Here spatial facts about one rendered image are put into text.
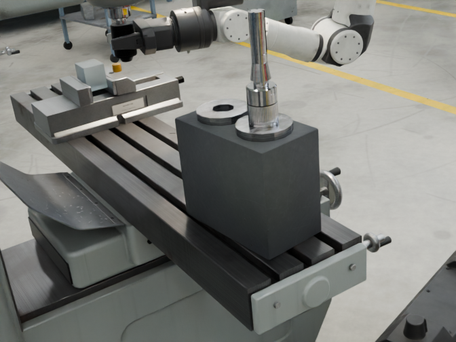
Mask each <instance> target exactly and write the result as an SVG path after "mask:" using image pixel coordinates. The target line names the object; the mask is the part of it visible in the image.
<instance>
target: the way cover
mask: <svg viewBox="0 0 456 342"><path fill-rule="evenodd" d="M62 173H64V174H62ZM0 176H2V177H3V178H1V177H0V181H1V182H2V183H3V184H4V185H5V186H6V187H7V188H8V189H9V190H10V191H11V192H12V193H14V194H15V195H16V196H17V197H18V198H19V199H20V200H21V201H22V202H23V203H24V204H25V205H26V206H27V207H29V208H30V209H32V210H34V211H35V212H38V213H40V214H42V215H45V216H47V217H49V218H51V219H54V220H55V221H58V222H60V223H62V224H64V225H67V226H69V227H71V228H74V229H77V230H88V229H100V228H105V227H116V226H122V225H125V224H124V223H123V222H121V221H120V220H119V219H118V218H117V217H116V216H115V215H114V214H113V213H112V212H111V211H110V210H109V209H108V208H106V207H105V206H104V205H103V204H102V203H101V202H100V201H99V200H97V199H96V198H95V197H94V196H93V195H92V194H91V193H90V192H89V191H88V190H87V189H86V188H85V187H84V186H82V185H81V184H80V183H79V182H78V181H77V180H76V179H74V178H73V177H72V176H71V175H70V174H69V173H68V172H57V173H46V174H26V173H23V172H21V171H19V170H17V169H15V168H13V167H11V166H9V165H7V164H5V163H3V162H1V161H0ZM6 177H7V178H6ZM67 181H68V182H67ZM17 186H18V187H17ZM33 187H34V188H33ZM62 192H63V193H62ZM56 193H57V194H56ZM19 194H20V195H19ZM38 201H39V202H38ZM94 204H95V205H94ZM35 205H36V206H35ZM70 205H71V206H70ZM96 205H97V206H96ZM94 210H95V211H94ZM81 211H83V212H81ZM77 212H78V213H77ZM90 212H91V213H90ZM63 213H64V214H63ZM65 213H67V214H65ZM59 215H60V216H61V217H60V216H59ZM81 216H82V217H81ZM101 222H102V223H101Z"/></svg>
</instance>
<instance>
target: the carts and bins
mask: <svg viewBox="0 0 456 342"><path fill-rule="evenodd" d="M149 2H150V8H151V13H149V12H142V11H138V10H134V9H131V12H132V15H131V16H129V17H128V19H126V21H131V22H133V20H136V19H141V18H143V19H148V18H152V19H154V18H157V14H156V11H155V1H154V0H149ZM80 7H81V11H79V12H74V13H71V14H66V15H65V14H64V10H63V7H62V8H58V10H59V14H60V16H59V17H60V20H61V24H62V30H63V34H64V41H65V42H64V44H63V46H64V48H65V49H66V50H70V49H71V48H72V46H73V44H72V43H71V42H70V41H69V35H68V31H67V25H66V21H65V20H70V21H73V22H79V23H82V24H88V25H92V26H97V27H100V28H104V29H107V30H106V32H105V35H106V36H107V33H110V32H111V29H110V25H111V24H112V23H114V22H115V20H113V19H110V18H109V17H108V13H107V9H100V8H98V7H92V5H91V4H89V3H88V2H83V3H80ZM110 46H111V44H110ZM110 60H111V62H114V63H117V62H118V61H119V58H116V57H115V54H114V50H112V47H111V56H110Z"/></svg>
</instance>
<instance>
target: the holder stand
mask: <svg viewBox="0 0 456 342"><path fill-rule="evenodd" d="M278 117H279V122H278V124H276V125H275V126H272V127H270V128H254V127H252V126H250V125H249V124H248V109H247V102H246V101H244V100H239V99H234V98H224V99H218V100H212V101H209V102H205V103H204V104H201V105H200V106H199V107H198V108H197V109H196V111H193V112H190V113H188V114H185V115H182V116H180V117H177V118H175V125H176V135H177V141H178V150H179V156H180V166H181V172H182V178H183V187H184V193H185V203H186V209H187V214H188V215H190V216H192V217H193V218H195V219H197V220H199V221H201V222H203V223H204V224H206V225H208V226H209V227H211V228H213V229H215V230H217V231H218V232H220V233H222V234H223V235H226V236H227V237H228V238H231V239H232V240H234V241H236V242H238V243H239V244H241V245H243V246H245V247H247V248H248V249H250V250H252V251H253V252H255V253H257V254H259V255H261V256H262V257H264V258H266V259H267V260H271V259H273V258H275V257H277V256H278V255H280V254H282V253H283V252H286V251H287V250H289V249H291V248H292V247H294V246H296V245H297V244H300V243H301V242H303V241H305V240H307V239H308V238H310V237H312V236H313V235H315V234H317V233H319V232H321V208H320V159H319V134H318V129H317V128H315V127H312V126H309V125H306V124H304V123H300V122H297V121H294V120H292V118H291V117H290V116H288V115H286V114H283V113H278Z"/></svg>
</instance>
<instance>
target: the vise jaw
mask: <svg viewBox="0 0 456 342"><path fill-rule="evenodd" d="M104 69H105V74H106V78H107V85H108V87H107V88H104V89H105V90H106V91H108V92H110V93H112V94H113V95H117V96H119V95H122V94H127V93H129V92H134V91H136V83H135V81H133V80H131V79H129V78H128V77H126V76H124V75H122V74H120V73H118V72H117V73H115V72H113V69H110V68H109V67H107V66H106V67H105V68H104Z"/></svg>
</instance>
